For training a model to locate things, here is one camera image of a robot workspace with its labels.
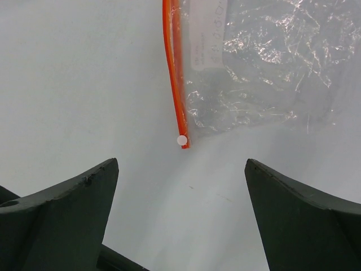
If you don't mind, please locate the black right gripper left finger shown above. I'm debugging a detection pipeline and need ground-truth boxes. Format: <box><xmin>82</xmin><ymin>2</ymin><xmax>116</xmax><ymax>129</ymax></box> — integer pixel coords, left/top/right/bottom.
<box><xmin>1</xmin><ymin>158</ymin><xmax>118</xmax><ymax>270</ymax></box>

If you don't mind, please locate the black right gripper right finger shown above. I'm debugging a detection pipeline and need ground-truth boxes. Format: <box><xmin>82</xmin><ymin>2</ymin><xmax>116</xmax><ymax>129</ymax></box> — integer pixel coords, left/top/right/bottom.
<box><xmin>245</xmin><ymin>159</ymin><xmax>360</xmax><ymax>270</ymax></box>

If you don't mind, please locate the clear zip top bag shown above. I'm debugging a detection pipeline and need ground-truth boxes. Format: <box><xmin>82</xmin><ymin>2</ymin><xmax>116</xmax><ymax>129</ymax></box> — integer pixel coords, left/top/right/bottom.
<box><xmin>162</xmin><ymin>1</ymin><xmax>360</xmax><ymax>149</ymax></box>

